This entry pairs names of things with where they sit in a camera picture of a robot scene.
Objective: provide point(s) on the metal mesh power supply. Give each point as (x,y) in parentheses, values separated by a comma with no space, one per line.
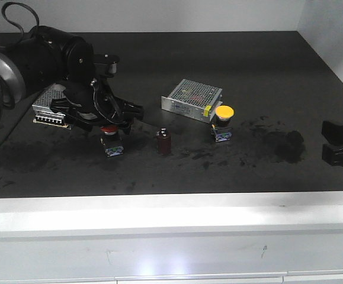
(41,107)
(193,100)

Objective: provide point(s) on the front dark red capacitor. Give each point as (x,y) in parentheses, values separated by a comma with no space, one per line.
(163,141)

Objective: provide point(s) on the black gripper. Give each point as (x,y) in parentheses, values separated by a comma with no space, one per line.
(86,106)

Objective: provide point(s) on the red mushroom push button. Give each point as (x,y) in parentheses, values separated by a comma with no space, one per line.
(111,141)

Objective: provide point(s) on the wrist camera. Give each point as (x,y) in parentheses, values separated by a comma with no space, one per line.
(106,64)

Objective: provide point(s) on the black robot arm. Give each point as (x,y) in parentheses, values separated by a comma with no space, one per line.
(49,57)

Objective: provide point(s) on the left metal mesh power supply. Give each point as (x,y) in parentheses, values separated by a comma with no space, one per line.
(41,107)

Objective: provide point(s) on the yellow mushroom push button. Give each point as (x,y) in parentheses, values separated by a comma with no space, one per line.
(220,128)

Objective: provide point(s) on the right metal mesh power supply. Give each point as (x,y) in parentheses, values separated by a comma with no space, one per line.
(193,100)

